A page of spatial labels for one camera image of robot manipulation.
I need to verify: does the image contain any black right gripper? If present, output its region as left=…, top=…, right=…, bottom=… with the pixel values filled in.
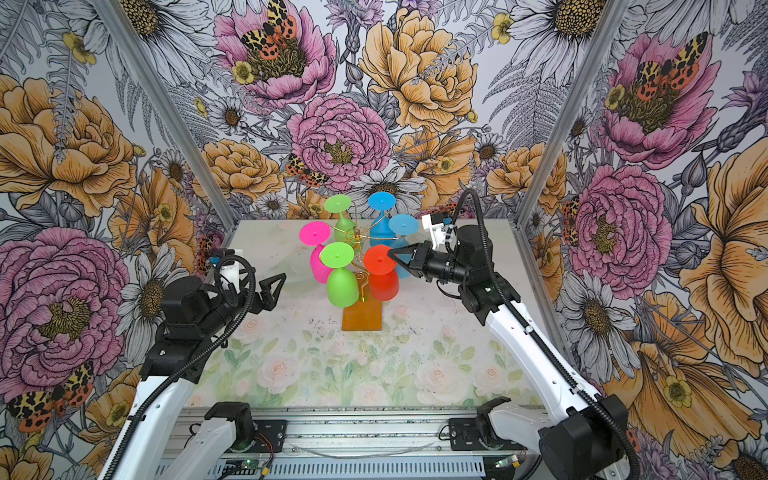
left=387, top=239, right=470, bottom=285

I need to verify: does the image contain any light blue wine glass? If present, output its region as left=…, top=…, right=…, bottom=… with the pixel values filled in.
left=388, top=214, right=420, bottom=249

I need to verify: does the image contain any red wine glass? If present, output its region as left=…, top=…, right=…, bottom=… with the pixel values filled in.
left=363, top=245, right=399, bottom=301

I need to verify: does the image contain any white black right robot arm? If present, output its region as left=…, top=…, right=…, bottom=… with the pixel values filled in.
left=388, top=225, right=641, bottom=479

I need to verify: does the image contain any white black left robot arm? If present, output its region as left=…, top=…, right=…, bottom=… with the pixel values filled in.
left=99, top=250, right=287, bottom=479

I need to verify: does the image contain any back blue wine glass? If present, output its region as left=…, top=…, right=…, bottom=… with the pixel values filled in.
left=368, top=192, right=397, bottom=247

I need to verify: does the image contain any front green wine glass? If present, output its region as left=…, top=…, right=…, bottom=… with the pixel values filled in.
left=320, top=242, right=359, bottom=309

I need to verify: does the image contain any green wine glass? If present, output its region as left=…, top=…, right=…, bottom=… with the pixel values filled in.
left=320, top=242, right=359, bottom=309
left=324, top=194, right=356, bottom=245

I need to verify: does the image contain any wooden rack base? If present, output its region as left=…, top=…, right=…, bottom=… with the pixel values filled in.
left=341, top=272, right=383, bottom=332

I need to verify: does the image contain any back green wine glass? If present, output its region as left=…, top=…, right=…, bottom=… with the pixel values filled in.
left=324, top=194, right=356, bottom=245

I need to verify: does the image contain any pink wine glass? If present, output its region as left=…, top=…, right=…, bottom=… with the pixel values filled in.
left=298, top=221, right=332, bottom=284

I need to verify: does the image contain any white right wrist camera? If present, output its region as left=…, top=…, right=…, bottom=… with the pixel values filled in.
left=421, top=213, right=457, bottom=252

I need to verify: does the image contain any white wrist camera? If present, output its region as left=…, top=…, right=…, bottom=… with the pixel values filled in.
left=421, top=213, right=457, bottom=252
left=209, top=248, right=243, bottom=294

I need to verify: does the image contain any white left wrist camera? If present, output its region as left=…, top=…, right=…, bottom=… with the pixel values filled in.
left=209, top=248, right=243, bottom=294

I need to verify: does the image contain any gold wire glass rack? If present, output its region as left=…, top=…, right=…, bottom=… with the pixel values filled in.
left=348, top=203, right=408, bottom=290

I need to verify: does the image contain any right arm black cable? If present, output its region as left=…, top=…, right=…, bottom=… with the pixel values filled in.
left=434, top=188, right=631, bottom=480

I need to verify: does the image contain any left aluminium corner post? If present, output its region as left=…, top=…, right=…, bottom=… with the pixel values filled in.
left=94, top=1, right=239, bottom=232

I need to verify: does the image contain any aluminium corner post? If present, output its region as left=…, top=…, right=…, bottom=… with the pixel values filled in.
left=513, top=0, right=630, bottom=229
left=94, top=1, right=239, bottom=232

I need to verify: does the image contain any right aluminium corner post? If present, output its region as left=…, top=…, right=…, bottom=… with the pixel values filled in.
left=513, top=0, right=630, bottom=229

